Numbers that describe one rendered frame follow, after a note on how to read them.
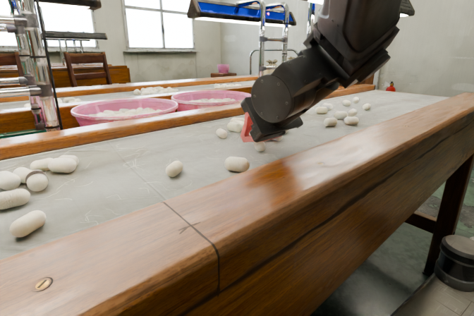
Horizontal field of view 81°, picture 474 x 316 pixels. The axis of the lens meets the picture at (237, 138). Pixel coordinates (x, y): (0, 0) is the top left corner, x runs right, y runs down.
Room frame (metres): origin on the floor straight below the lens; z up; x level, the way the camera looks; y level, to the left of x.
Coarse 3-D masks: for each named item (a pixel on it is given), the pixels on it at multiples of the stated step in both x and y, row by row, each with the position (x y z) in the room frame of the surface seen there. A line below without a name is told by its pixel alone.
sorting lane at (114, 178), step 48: (384, 96) 1.10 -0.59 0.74; (432, 96) 1.10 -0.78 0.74; (96, 144) 0.50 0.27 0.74; (144, 144) 0.50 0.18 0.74; (192, 144) 0.50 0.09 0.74; (240, 144) 0.50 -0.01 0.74; (288, 144) 0.50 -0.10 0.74; (0, 192) 0.31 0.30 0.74; (48, 192) 0.31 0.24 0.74; (96, 192) 0.31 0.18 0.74; (144, 192) 0.31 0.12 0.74; (0, 240) 0.22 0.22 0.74; (48, 240) 0.22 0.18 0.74
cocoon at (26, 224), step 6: (36, 210) 0.24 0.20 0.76; (24, 216) 0.23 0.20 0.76; (30, 216) 0.23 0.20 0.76; (36, 216) 0.24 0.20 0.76; (42, 216) 0.24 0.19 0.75; (18, 222) 0.22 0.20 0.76; (24, 222) 0.23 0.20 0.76; (30, 222) 0.23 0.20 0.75; (36, 222) 0.23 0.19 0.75; (42, 222) 0.24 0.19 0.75; (12, 228) 0.22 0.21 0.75; (18, 228) 0.22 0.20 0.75; (24, 228) 0.22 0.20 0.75; (30, 228) 0.23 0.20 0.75; (36, 228) 0.23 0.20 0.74; (12, 234) 0.22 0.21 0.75; (18, 234) 0.22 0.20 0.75; (24, 234) 0.22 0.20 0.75
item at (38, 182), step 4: (32, 176) 0.31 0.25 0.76; (36, 176) 0.31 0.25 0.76; (40, 176) 0.32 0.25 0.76; (44, 176) 0.32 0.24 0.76; (28, 180) 0.31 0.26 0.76; (32, 180) 0.31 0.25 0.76; (36, 180) 0.31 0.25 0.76; (40, 180) 0.31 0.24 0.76; (44, 180) 0.32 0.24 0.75; (28, 184) 0.31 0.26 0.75; (32, 184) 0.31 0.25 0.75; (36, 184) 0.31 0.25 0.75; (40, 184) 0.31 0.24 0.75; (44, 184) 0.31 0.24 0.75; (32, 188) 0.31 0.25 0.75; (36, 188) 0.31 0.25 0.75; (40, 188) 0.31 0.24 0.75
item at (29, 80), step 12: (12, 0) 0.70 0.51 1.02; (12, 12) 0.70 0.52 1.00; (24, 36) 0.70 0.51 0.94; (24, 48) 0.70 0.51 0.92; (24, 60) 0.70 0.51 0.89; (24, 72) 0.70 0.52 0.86; (0, 84) 0.66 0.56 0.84; (12, 84) 0.68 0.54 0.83; (24, 84) 0.69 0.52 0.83; (36, 96) 0.70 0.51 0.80; (36, 108) 0.70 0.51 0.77; (36, 120) 0.70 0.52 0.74; (12, 132) 0.67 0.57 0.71; (24, 132) 0.67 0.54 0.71; (36, 132) 0.69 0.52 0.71
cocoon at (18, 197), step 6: (6, 192) 0.28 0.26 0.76; (12, 192) 0.28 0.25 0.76; (18, 192) 0.28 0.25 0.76; (24, 192) 0.28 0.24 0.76; (0, 198) 0.27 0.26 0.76; (6, 198) 0.27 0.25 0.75; (12, 198) 0.27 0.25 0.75; (18, 198) 0.28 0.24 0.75; (24, 198) 0.28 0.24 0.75; (0, 204) 0.27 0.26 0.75; (6, 204) 0.27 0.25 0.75; (12, 204) 0.27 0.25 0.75; (18, 204) 0.28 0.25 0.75; (24, 204) 0.28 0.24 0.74
